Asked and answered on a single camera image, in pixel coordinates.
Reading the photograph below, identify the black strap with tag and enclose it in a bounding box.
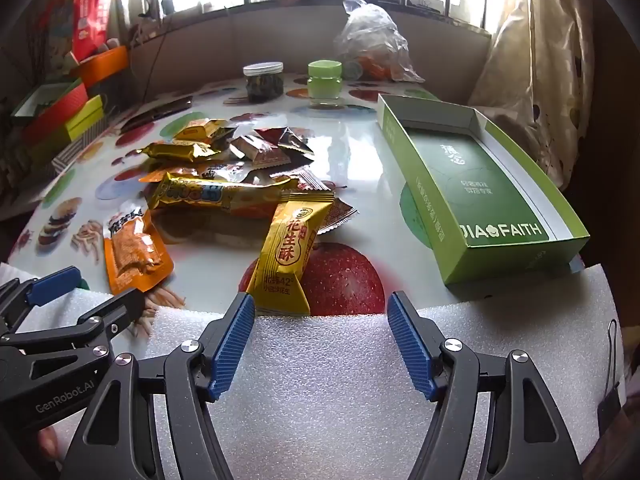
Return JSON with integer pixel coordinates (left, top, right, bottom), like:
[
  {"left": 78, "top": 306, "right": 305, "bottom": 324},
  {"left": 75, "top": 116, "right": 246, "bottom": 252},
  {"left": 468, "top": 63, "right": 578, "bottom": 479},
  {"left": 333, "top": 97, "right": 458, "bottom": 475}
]
[{"left": 597, "top": 319, "right": 626, "bottom": 436}]

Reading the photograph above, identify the yellow peanut snack packet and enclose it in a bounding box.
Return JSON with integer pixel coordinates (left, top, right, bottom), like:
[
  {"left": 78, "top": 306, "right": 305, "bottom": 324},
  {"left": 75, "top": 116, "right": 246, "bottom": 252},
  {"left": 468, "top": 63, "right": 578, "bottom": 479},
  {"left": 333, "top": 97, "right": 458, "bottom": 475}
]
[
  {"left": 246, "top": 201, "right": 335, "bottom": 317},
  {"left": 172, "top": 118, "right": 228, "bottom": 143}
]

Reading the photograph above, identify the red paper bag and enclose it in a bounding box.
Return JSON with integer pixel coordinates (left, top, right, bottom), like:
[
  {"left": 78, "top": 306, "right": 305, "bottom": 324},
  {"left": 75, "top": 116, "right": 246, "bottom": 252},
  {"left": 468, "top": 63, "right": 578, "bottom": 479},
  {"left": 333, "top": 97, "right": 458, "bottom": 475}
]
[{"left": 72, "top": 0, "right": 121, "bottom": 61}]

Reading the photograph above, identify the person's left hand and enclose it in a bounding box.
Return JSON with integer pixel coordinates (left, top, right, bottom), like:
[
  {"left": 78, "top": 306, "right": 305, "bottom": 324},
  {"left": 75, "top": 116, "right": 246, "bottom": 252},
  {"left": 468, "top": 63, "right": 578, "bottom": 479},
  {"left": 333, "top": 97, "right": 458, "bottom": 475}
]
[{"left": 37, "top": 422, "right": 68, "bottom": 461}]

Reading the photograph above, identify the white foam sheet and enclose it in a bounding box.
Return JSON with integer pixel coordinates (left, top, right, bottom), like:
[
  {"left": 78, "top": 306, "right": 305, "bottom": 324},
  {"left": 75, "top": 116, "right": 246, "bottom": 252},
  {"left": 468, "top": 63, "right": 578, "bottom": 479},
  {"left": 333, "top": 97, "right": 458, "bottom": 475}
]
[{"left": 0, "top": 260, "right": 626, "bottom": 480}]

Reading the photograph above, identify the green cardboard box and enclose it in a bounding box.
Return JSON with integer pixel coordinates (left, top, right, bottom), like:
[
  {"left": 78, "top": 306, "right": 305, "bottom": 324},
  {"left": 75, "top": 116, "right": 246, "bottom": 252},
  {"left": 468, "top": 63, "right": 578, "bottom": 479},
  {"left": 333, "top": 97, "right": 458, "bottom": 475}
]
[{"left": 376, "top": 93, "right": 590, "bottom": 286}]

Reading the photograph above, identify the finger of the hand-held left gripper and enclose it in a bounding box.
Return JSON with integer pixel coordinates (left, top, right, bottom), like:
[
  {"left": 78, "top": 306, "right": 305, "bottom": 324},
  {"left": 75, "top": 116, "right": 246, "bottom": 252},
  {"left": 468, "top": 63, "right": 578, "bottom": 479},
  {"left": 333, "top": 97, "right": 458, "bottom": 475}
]
[
  {"left": 0, "top": 266, "right": 84, "bottom": 333},
  {"left": 0, "top": 287, "right": 147, "bottom": 361}
]

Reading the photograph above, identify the clear jar with dark contents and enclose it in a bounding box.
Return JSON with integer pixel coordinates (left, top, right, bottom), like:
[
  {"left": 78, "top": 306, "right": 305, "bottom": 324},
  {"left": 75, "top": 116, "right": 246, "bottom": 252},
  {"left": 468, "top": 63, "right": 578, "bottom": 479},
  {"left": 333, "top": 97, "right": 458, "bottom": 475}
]
[{"left": 243, "top": 61, "right": 285, "bottom": 103}]

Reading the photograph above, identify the red textured box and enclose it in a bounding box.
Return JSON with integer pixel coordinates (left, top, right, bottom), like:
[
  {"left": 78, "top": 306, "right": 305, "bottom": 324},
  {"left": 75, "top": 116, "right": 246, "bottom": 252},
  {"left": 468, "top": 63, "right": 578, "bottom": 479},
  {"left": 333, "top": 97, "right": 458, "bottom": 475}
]
[{"left": 22, "top": 82, "right": 88, "bottom": 142}]

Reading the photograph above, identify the beige patterned curtain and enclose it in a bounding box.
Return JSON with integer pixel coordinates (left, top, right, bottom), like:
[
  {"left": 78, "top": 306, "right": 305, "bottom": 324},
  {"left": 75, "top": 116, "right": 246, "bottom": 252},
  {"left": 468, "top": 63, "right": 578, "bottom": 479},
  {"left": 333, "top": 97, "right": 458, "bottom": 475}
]
[{"left": 467, "top": 0, "right": 601, "bottom": 191}]

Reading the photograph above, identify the clear plastic bag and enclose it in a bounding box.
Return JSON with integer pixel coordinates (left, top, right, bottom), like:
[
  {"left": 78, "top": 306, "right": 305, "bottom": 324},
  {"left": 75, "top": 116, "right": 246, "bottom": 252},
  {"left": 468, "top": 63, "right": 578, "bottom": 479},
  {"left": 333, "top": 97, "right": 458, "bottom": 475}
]
[{"left": 334, "top": 0, "right": 426, "bottom": 83}]

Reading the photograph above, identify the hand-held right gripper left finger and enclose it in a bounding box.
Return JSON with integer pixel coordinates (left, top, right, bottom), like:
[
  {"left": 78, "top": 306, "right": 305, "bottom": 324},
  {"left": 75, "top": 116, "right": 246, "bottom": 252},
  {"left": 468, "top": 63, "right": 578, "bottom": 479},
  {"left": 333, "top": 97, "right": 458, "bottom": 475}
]
[{"left": 59, "top": 291, "right": 257, "bottom": 480}]

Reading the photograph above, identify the dark smartphone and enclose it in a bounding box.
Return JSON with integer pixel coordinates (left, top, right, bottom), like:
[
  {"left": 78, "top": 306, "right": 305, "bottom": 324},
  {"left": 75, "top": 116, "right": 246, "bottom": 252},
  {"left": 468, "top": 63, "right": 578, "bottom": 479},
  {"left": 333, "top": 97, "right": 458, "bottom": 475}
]
[{"left": 120, "top": 96, "right": 193, "bottom": 133}]

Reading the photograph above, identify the pink red snack packet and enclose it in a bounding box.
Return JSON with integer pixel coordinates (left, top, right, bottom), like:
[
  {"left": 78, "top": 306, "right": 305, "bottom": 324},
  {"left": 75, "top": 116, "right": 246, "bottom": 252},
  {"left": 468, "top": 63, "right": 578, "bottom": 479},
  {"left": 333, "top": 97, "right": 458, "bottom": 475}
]
[{"left": 230, "top": 135, "right": 292, "bottom": 168}]

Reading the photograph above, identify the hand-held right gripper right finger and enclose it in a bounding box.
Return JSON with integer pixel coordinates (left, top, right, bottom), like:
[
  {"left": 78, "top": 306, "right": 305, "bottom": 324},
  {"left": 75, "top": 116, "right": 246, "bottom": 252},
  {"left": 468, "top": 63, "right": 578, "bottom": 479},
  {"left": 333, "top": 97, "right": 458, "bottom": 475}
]
[{"left": 387, "top": 290, "right": 584, "bottom": 480}]

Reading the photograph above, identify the orange konjac snack packet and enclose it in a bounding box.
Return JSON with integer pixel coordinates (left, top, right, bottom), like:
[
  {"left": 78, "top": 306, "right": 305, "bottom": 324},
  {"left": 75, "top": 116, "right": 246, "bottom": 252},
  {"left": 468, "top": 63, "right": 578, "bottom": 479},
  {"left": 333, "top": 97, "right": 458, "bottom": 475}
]
[
  {"left": 139, "top": 162, "right": 236, "bottom": 184},
  {"left": 102, "top": 208, "right": 175, "bottom": 295}
]

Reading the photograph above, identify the black white striped box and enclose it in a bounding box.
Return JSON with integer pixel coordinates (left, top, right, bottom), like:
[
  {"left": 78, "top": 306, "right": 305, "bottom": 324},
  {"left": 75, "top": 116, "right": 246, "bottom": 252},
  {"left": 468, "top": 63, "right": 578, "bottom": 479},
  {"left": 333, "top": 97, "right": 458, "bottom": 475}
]
[{"left": 52, "top": 127, "right": 111, "bottom": 173}]

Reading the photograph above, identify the green lidded jar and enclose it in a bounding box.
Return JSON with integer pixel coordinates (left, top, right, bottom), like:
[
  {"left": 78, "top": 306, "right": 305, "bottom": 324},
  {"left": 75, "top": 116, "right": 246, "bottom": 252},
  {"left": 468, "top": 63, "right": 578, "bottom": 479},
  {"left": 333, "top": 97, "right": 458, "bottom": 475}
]
[{"left": 307, "top": 60, "right": 344, "bottom": 107}]

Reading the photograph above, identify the orange box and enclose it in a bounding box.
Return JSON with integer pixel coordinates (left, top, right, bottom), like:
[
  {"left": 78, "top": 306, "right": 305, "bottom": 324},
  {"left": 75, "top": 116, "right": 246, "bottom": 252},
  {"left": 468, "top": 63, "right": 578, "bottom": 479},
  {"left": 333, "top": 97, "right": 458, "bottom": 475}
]
[{"left": 80, "top": 45, "right": 131, "bottom": 86}]

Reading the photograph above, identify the pale pink snack packet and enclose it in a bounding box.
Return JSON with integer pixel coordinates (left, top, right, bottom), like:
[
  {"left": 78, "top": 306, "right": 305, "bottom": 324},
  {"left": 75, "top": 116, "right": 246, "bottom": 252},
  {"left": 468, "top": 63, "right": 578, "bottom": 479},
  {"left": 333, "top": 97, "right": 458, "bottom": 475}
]
[{"left": 270, "top": 169, "right": 336, "bottom": 193}]

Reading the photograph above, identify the dark red snack packet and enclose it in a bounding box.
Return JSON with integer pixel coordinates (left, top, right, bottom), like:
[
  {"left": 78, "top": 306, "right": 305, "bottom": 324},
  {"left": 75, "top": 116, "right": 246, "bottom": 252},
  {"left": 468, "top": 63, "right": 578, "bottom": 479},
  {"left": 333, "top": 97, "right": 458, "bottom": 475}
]
[{"left": 257, "top": 127, "right": 316, "bottom": 158}]

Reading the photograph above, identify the thin black cable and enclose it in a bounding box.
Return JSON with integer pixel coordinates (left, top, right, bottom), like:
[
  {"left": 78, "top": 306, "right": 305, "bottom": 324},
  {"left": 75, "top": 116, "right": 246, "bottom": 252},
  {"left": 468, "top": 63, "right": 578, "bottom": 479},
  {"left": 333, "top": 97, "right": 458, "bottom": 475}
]
[{"left": 149, "top": 0, "right": 176, "bottom": 101}]

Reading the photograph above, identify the golden foil snack packet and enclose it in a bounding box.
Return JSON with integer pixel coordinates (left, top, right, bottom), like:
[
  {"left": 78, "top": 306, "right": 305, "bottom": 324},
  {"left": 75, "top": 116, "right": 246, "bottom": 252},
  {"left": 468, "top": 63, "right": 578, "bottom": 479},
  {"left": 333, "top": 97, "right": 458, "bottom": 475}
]
[{"left": 139, "top": 141, "right": 216, "bottom": 162}]

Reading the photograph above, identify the long yellow snack bar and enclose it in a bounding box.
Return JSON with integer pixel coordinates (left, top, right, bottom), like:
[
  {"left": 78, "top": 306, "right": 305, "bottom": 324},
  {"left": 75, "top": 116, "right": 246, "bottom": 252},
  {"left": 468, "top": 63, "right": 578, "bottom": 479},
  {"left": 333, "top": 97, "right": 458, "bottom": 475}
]
[{"left": 150, "top": 172, "right": 301, "bottom": 221}]

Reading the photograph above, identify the lime green box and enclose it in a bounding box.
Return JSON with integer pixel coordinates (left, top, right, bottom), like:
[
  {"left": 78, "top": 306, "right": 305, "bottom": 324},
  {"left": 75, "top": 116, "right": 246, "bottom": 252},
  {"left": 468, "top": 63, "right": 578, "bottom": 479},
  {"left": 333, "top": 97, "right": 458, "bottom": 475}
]
[{"left": 30, "top": 95, "right": 106, "bottom": 147}]

